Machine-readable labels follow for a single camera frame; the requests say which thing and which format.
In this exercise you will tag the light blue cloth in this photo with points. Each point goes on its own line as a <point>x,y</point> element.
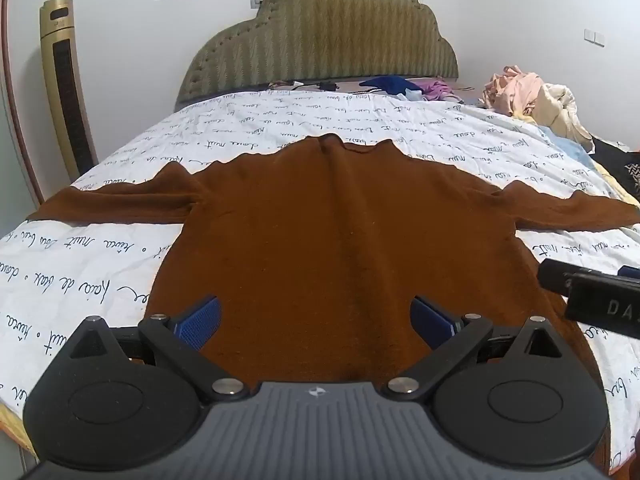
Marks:
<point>565,142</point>

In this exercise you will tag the white light switch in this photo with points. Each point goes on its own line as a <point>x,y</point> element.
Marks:
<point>594,36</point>

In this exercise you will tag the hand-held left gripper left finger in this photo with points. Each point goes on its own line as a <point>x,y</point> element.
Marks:
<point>197,322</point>

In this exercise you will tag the cream cloth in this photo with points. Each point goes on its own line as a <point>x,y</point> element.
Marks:
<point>560,110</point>

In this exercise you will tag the gold tower fan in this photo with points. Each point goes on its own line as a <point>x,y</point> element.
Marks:
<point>67,90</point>

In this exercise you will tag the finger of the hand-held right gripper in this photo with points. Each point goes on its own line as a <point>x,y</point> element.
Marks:
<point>552,275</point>

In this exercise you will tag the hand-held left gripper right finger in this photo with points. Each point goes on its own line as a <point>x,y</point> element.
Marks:
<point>432,322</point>

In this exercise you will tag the dark clothes pile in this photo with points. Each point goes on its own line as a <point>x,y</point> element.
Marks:
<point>617,160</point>

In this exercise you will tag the white script-printed bed sheet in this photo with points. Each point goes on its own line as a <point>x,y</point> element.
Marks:
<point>90,265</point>

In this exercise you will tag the brown knit sweater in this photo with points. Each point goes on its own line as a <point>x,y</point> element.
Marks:
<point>320,240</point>

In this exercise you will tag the brown door frame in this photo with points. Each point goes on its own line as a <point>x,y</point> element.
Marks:
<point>15,110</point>

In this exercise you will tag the purple cloth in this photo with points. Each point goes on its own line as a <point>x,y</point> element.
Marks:
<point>436,90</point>

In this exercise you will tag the olive padded headboard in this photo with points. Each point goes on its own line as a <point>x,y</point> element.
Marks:
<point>320,45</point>

